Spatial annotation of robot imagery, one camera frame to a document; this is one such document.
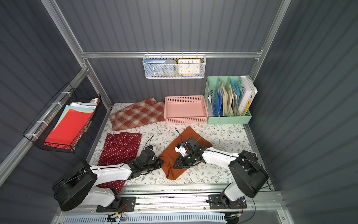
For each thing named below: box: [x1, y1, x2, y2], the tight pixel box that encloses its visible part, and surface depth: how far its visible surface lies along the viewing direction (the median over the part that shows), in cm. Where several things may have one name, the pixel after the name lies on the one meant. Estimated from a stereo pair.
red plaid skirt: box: [109, 97, 166, 132], surface depth 114 cm
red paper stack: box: [44, 102, 97, 146], surface depth 77 cm
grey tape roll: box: [162, 59, 179, 77], surface depth 89 cm
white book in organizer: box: [237, 76, 258, 116], surface depth 101 cm
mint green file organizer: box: [204, 75, 253, 125], surface depth 104 cm
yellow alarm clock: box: [177, 58, 201, 77], surface depth 90 cm
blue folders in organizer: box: [210, 89, 224, 117], surface depth 104 cm
